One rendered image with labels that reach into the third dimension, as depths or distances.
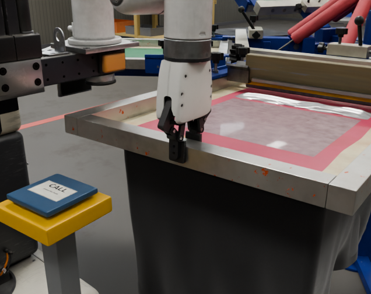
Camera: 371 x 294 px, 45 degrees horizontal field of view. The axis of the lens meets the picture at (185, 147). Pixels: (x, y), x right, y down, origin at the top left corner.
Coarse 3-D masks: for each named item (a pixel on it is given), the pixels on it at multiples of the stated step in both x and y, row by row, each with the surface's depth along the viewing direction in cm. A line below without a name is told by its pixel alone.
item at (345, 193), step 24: (144, 96) 107; (72, 120) 90; (96, 120) 87; (120, 120) 99; (120, 144) 83; (144, 144) 79; (168, 144) 76; (192, 144) 75; (192, 168) 74; (216, 168) 71; (240, 168) 69; (264, 168) 66; (288, 168) 66; (360, 168) 66; (288, 192) 65; (312, 192) 63; (336, 192) 60; (360, 192) 61
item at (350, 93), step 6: (252, 78) 128; (258, 78) 128; (270, 84) 125; (276, 84) 124; (282, 84) 123; (288, 84) 122; (294, 84) 121; (300, 84) 121; (318, 90) 118; (324, 90) 117; (330, 90) 116; (336, 90) 115; (342, 90) 114; (354, 96) 113; (360, 96) 112; (366, 96) 111
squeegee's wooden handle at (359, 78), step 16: (256, 64) 128; (272, 64) 125; (288, 64) 122; (304, 64) 119; (320, 64) 117; (336, 64) 115; (352, 64) 114; (288, 80) 123; (304, 80) 121; (320, 80) 118; (336, 80) 116; (352, 80) 113; (368, 80) 111
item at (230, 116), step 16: (224, 96) 123; (288, 96) 125; (304, 96) 125; (224, 112) 108; (240, 112) 108; (256, 112) 108; (272, 112) 109; (176, 128) 95; (208, 128) 95; (224, 128) 95; (240, 128) 96
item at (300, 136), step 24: (288, 120) 102; (312, 120) 102; (336, 120) 103; (360, 120) 103; (240, 144) 86; (264, 144) 86; (288, 144) 86; (312, 144) 87; (336, 144) 87; (312, 168) 75
